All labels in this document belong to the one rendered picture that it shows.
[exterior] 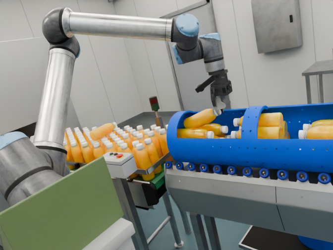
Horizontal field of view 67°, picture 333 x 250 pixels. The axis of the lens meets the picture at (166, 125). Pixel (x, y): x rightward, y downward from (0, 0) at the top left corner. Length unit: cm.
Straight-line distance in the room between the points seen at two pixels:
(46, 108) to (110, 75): 523
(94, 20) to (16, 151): 57
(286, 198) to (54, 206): 90
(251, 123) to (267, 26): 332
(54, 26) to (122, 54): 549
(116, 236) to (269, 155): 67
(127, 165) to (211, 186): 45
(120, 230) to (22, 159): 36
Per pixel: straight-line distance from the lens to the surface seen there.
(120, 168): 134
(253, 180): 124
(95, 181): 80
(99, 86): 610
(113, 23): 110
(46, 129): 108
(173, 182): 146
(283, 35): 429
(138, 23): 107
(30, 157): 87
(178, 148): 130
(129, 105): 655
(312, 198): 120
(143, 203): 156
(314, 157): 109
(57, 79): 117
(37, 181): 82
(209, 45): 118
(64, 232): 79
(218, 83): 123
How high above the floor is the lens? 157
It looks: 16 degrees down
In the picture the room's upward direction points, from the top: 14 degrees counter-clockwise
